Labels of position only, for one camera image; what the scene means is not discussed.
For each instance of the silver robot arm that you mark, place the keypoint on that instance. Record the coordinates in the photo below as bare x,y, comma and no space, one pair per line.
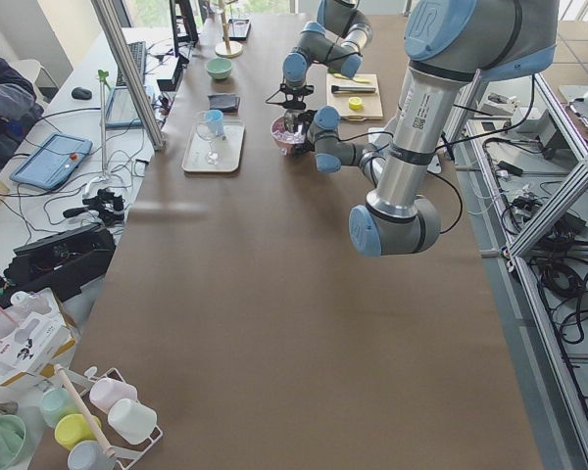
449,44
335,39

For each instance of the pink bowl of ice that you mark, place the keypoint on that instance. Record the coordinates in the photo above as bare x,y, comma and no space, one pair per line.
285,140

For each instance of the light blue plastic cup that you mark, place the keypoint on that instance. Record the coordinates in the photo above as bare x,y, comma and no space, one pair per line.
214,122

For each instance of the pink plastic cup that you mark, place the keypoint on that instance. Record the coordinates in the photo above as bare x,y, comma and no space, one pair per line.
106,391

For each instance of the white plastic cup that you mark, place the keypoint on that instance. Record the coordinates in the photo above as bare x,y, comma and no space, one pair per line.
132,420

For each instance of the mint green plastic cup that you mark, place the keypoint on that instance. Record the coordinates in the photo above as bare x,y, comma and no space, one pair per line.
56,404

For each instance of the yellow plastic cup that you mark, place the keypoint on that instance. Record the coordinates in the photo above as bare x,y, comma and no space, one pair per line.
71,430

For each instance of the grey plastic cup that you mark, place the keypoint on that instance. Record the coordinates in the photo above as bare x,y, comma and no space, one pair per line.
87,455

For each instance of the yellow lemon half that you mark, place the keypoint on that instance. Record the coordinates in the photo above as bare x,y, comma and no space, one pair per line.
355,103

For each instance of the wooden cutting board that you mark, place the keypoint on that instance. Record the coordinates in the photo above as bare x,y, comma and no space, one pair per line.
372,107

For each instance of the folded dark grey cloth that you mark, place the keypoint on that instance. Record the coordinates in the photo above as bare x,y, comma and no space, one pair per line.
224,102

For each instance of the yellow green peeler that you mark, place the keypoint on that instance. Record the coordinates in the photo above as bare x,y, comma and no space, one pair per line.
355,79

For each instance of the green ceramic bowl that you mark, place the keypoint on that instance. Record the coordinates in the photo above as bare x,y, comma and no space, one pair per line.
219,68

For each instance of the wooden glass hanger stand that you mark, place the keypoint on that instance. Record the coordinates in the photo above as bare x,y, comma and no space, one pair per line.
227,48

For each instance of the clear wine glass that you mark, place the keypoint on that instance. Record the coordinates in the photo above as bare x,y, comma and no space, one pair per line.
203,132

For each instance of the cream plastic serving tray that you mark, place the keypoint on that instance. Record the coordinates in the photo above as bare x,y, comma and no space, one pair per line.
195,159

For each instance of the black computer mouse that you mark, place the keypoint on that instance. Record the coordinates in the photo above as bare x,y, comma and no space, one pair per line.
80,93

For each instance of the blue teach pendant tablet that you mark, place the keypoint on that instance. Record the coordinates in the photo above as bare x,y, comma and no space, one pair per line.
53,162

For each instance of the black equipment case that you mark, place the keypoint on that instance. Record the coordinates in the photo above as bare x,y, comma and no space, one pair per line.
63,263

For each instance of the seated person dark jacket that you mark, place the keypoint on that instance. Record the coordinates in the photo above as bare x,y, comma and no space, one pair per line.
19,110

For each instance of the white cardboard product box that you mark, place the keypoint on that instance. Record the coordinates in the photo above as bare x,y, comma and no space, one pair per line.
35,335

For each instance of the green plastic bucket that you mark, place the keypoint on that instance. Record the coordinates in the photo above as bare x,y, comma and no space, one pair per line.
12,434

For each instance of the aluminium frame post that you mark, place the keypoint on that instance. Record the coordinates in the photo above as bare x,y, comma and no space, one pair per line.
111,26

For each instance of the white wire cup rack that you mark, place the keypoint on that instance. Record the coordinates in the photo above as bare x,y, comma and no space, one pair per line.
112,428

